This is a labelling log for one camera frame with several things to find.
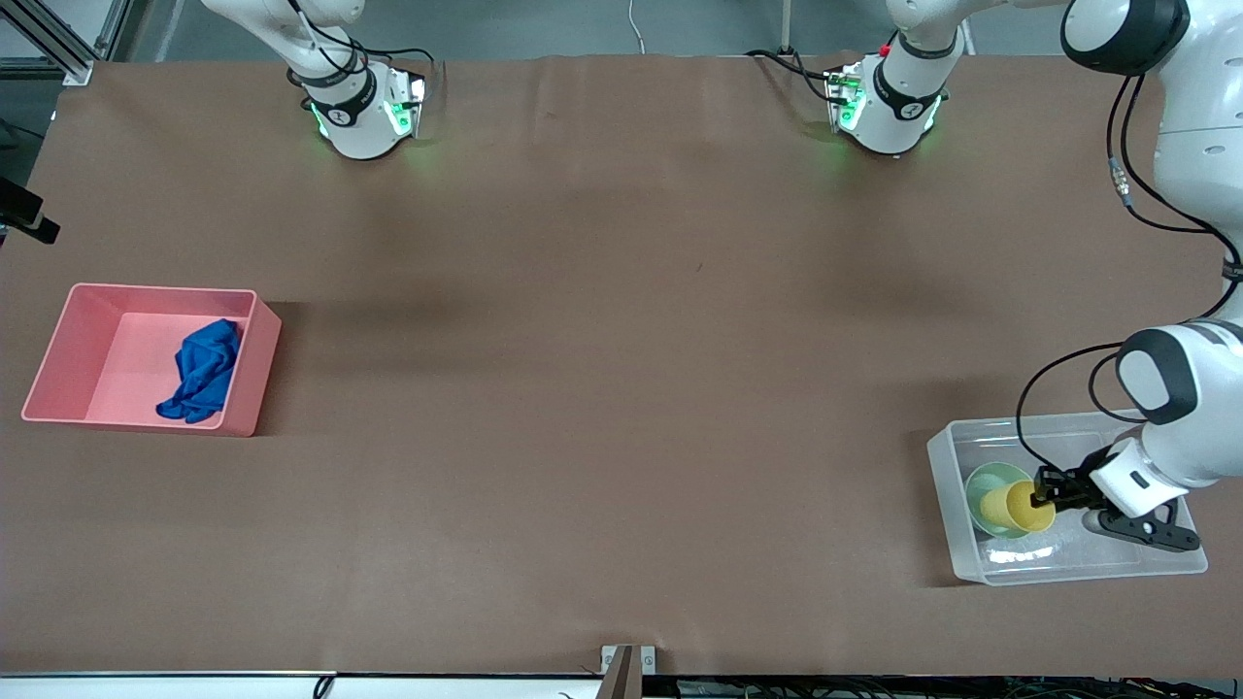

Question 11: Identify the yellow cup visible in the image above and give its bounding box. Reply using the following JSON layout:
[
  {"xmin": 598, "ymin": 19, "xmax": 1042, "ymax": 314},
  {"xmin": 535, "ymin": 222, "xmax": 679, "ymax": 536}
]
[{"xmin": 978, "ymin": 480, "xmax": 1058, "ymax": 534}]

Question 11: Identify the green bowl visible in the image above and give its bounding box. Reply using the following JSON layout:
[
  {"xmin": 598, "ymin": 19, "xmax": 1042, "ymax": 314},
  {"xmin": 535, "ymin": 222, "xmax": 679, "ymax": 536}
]
[{"xmin": 963, "ymin": 461, "xmax": 1036, "ymax": 539}]

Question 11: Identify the blue cloth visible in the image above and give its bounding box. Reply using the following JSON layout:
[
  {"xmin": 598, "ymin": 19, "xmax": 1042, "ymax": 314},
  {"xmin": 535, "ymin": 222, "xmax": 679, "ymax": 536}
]
[{"xmin": 155, "ymin": 317, "xmax": 243, "ymax": 426}]

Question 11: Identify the clear plastic box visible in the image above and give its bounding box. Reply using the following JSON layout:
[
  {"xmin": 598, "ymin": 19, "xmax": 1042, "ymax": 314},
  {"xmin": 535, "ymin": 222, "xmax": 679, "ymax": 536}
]
[{"xmin": 925, "ymin": 412, "xmax": 1210, "ymax": 587}]

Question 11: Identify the brown table mat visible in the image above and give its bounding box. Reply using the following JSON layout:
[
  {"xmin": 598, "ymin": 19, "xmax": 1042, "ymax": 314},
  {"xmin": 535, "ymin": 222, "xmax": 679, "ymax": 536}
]
[{"xmin": 0, "ymin": 52, "xmax": 1243, "ymax": 680}]

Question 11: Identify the pink plastic bin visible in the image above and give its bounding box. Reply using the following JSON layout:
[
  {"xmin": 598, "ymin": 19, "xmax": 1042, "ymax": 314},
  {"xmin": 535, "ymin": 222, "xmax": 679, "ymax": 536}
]
[{"xmin": 21, "ymin": 283, "xmax": 284, "ymax": 439}]

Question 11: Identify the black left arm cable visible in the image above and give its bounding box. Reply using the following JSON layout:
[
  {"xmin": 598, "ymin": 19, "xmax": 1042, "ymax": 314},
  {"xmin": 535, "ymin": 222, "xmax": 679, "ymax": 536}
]
[{"xmin": 1015, "ymin": 73, "xmax": 1243, "ymax": 479}]

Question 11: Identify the metal table bracket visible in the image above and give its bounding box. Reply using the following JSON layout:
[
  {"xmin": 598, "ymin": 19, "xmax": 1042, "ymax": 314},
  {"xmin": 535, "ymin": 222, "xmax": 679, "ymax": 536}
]
[{"xmin": 599, "ymin": 645, "xmax": 657, "ymax": 699}]

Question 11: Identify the black left base cable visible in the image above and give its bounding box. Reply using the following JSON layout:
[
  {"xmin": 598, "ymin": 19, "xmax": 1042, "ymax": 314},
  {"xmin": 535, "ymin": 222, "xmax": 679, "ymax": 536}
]
[{"xmin": 744, "ymin": 47, "xmax": 842, "ymax": 106}]

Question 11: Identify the black base cable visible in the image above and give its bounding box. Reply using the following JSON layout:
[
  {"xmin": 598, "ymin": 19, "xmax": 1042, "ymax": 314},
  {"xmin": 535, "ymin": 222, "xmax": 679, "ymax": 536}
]
[
  {"xmin": 345, "ymin": 35, "xmax": 446, "ymax": 98},
  {"xmin": 744, "ymin": 47, "xmax": 842, "ymax": 106}
]

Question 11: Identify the black right base cable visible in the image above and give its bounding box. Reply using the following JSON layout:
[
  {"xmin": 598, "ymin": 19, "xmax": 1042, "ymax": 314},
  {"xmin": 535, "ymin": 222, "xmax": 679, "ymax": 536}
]
[{"xmin": 345, "ymin": 35, "xmax": 446, "ymax": 98}]

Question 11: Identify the white table edge rail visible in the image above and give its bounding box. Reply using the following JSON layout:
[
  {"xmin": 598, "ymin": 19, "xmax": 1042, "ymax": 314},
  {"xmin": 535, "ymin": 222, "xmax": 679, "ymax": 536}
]
[{"xmin": 0, "ymin": 671, "xmax": 605, "ymax": 699}]

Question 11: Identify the aluminium frame profile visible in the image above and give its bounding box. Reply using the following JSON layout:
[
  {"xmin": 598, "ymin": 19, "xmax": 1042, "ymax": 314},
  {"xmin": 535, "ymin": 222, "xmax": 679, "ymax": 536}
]
[{"xmin": 0, "ymin": 0, "xmax": 129, "ymax": 86}]

